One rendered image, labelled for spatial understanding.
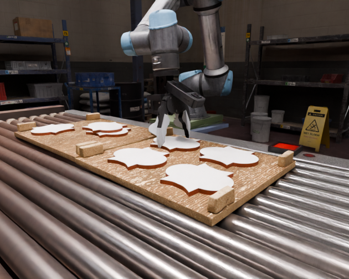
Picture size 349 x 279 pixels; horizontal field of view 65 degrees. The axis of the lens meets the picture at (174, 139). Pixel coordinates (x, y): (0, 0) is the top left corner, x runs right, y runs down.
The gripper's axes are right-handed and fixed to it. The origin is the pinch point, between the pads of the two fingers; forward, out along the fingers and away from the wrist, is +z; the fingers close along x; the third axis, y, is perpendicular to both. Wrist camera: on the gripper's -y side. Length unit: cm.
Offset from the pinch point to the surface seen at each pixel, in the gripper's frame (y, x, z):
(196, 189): -23.5, 20.5, 2.3
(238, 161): -21.6, 2.9, 1.8
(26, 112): 91, 8, -8
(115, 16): 465, -329, -167
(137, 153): -0.4, 14.7, -0.1
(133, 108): 322, -240, 21
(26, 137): 41.7, 25.8, -2.6
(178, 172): -16.0, 17.2, 1.3
